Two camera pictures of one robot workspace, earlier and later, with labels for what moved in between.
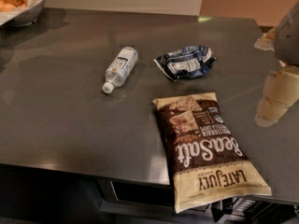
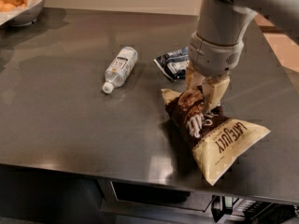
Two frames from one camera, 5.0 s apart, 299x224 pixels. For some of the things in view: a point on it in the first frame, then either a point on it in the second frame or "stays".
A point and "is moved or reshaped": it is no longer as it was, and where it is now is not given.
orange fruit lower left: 7,7 stays
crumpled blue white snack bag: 190,63 stays
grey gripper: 288,37 -> 214,59
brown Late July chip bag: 206,163 is moved or reshaped
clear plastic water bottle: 118,71 stays
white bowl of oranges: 7,16 stays
